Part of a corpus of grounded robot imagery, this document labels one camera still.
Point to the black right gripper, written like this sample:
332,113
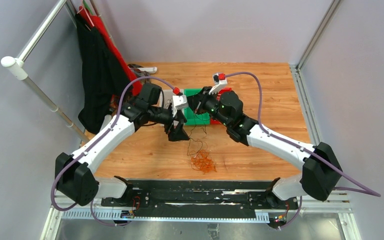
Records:
196,102

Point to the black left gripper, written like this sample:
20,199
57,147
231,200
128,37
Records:
179,133

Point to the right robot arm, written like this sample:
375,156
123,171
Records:
317,163

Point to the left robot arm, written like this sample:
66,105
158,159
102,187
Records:
74,173

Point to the green plastic bin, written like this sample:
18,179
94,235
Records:
191,117

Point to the red plastic bin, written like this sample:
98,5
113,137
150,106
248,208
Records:
213,121

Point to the white plastic bin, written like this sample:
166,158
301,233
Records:
165,98

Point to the plaid red blue cloth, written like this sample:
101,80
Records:
138,71

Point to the black garment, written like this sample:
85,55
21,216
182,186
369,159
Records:
102,76

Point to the red garment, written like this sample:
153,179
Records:
96,21

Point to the silver clothes rack pole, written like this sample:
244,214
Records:
41,89

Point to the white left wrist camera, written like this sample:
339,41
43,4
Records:
179,102

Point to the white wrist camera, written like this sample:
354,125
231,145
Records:
220,81
179,102

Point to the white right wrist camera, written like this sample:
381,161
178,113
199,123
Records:
220,81

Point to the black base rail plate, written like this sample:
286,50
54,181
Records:
199,199

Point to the aluminium frame rail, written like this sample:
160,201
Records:
338,202

